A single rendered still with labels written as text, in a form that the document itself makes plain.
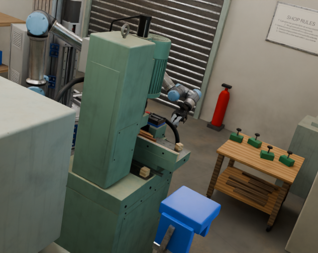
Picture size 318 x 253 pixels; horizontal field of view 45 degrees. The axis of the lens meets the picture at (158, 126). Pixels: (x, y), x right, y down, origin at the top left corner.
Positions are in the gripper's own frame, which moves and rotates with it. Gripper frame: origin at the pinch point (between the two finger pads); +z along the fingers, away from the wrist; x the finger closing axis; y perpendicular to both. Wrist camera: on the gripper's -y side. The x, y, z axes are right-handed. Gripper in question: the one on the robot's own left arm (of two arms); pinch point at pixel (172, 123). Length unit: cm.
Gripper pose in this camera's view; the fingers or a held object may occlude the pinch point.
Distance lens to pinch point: 253.4
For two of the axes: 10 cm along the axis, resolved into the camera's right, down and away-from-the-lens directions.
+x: -8.4, -3.7, 3.9
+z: -5.3, 6.7, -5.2
